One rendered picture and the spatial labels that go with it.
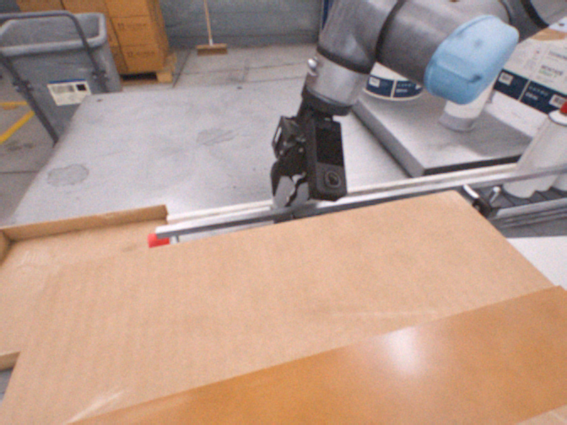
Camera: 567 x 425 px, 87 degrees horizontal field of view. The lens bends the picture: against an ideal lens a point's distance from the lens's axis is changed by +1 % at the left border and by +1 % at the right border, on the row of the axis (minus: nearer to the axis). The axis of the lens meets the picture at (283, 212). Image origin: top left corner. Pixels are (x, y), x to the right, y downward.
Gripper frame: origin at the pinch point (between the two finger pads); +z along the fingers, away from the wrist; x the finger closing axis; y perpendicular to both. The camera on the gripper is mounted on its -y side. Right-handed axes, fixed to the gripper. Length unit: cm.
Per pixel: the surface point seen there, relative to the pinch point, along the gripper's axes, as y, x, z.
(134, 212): 13.2, 23.7, 15.1
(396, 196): -3.8, -15.8, -9.6
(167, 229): -3.5, 17.9, 2.3
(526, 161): -0.1, -42.8, -19.2
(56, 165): 40, 45, 26
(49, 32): 248, 106, 61
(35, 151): 204, 112, 139
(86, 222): 13.2, 32.1, 18.9
